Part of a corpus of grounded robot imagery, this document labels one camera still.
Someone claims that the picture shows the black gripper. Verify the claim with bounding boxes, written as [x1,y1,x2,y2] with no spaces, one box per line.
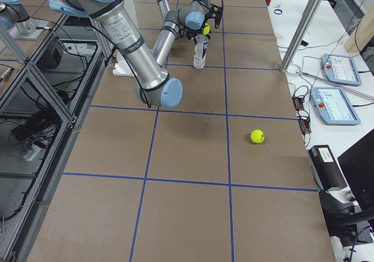
[186,29,199,40]

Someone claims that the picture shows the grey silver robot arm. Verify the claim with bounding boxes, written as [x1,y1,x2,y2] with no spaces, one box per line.
[156,0,205,39]
[49,0,212,108]

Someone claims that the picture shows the white blue tennis ball can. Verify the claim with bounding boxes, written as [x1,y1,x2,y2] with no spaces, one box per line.
[193,35,209,70]

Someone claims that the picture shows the teach pendant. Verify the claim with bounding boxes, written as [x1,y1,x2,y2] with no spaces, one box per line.
[310,87,361,126]
[322,54,362,86]

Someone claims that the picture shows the upper teach pendant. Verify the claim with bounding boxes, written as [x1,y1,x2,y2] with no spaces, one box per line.
[322,54,362,86]

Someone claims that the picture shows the aluminium frame post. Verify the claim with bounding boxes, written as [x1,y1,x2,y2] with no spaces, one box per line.
[279,0,322,73]

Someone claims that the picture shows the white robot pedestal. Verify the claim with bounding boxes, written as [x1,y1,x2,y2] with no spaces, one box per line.
[112,0,160,77]

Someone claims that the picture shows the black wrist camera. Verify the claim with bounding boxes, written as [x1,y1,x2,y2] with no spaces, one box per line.
[206,4,223,29]

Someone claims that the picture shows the lower teach pendant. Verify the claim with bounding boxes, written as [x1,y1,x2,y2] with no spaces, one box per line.
[310,87,361,126]

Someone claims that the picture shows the black box on table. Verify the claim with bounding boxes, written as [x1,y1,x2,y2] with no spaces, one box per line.
[308,144,347,191]

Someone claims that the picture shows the black monitor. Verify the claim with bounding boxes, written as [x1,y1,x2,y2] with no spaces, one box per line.
[338,130,373,209]

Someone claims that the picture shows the yellow Wilson tennis ball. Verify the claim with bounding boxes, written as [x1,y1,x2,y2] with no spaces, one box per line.
[202,23,211,36]

